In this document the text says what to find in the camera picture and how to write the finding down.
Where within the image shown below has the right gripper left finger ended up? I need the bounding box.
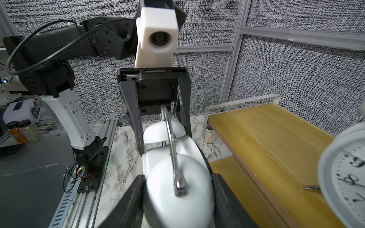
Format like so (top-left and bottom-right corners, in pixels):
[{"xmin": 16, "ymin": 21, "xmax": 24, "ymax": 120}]
[{"xmin": 99, "ymin": 175, "xmax": 146, "ymax": 228}]

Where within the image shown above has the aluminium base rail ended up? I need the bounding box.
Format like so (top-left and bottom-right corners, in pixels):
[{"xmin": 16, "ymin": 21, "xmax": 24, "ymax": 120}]
[{"xmin": 49, "ymin": 119, "xmax": 118, "ymax": 228}]

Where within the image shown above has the white device with display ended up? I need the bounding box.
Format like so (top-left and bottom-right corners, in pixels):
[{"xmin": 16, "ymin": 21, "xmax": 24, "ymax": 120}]
[{"xmin": 3, "ymin": 99, "xmax": 41, "ymax": 124}]

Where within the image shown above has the white twin-bell alarm clock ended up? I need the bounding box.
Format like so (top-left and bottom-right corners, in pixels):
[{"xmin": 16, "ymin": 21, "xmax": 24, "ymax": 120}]
[{"xmin": 302, "ymin": 99, "xmax": 365, "ymax": 228}]

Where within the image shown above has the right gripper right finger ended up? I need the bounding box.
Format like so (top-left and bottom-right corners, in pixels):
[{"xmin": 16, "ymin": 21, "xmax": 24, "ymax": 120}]
[{"xmin": 212, "ymin": 173, "xmax": 258, "ymax": 228}]

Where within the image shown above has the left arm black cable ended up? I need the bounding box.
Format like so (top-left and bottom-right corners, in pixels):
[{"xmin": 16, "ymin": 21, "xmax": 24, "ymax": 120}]
[{"xmin": 5, "ymin": 18, "xmax": 135, "ymax": 76}]

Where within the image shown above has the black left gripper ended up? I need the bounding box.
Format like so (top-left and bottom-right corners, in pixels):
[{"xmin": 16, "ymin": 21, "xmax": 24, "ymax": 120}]
[{"xmin": 117, "ymin": 67, "xmax": 192, "ymax": 156}]

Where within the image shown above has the amber jar black lid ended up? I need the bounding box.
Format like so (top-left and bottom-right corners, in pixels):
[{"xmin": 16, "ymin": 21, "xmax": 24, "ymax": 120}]
[{"xmin": 6, "ymin": 119, "xmax": 42, "ymax": 143}]

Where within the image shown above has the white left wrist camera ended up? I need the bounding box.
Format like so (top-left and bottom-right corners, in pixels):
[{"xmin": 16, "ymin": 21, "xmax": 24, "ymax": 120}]
[{"xmin": 135, "ymin": 7, "xmax": 179, "ymax": 68}]

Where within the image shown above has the yellow wooden two-tier shelf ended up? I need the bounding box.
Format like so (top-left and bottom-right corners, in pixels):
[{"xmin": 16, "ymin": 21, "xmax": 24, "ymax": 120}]
[{"xmin": 204, "ymin": 94, "xmax": 343, "ymax": 228}]

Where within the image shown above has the glass jar black lid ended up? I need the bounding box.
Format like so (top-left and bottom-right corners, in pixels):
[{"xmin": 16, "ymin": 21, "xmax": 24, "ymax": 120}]
[{"xmin": 204, "ymin": 123, "xmax": 216, "ymax": 144}]

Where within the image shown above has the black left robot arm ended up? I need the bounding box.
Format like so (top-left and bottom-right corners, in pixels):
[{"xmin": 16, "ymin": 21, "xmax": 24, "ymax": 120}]
[{"xmin": 3, "ymin": 1, "xmax": 191, "ymax": 176}]

